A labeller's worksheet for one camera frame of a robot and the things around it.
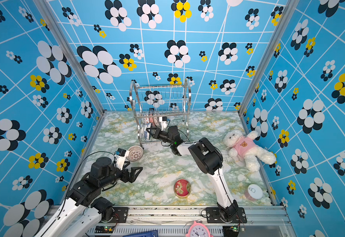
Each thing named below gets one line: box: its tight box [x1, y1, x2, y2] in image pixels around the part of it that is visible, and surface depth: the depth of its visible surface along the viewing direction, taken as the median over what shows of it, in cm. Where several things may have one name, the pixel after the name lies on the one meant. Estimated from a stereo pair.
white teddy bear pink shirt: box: [222, 129, 277, 172], surface depth 91 cm
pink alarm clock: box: [185, 220, 215, 237], surface depth 69 cm
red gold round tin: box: [173, 177, 192, 199], surface depth 80 cm
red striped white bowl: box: [153, 116, 160, 127], surface depth 100 cm
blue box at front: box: [122, 230, 159, 237], surface depth 66 cm
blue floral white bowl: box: [141, 122, 152, 141], surface depth 92 cm
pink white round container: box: [244, 184, 263, 201], surface depth 77 cm
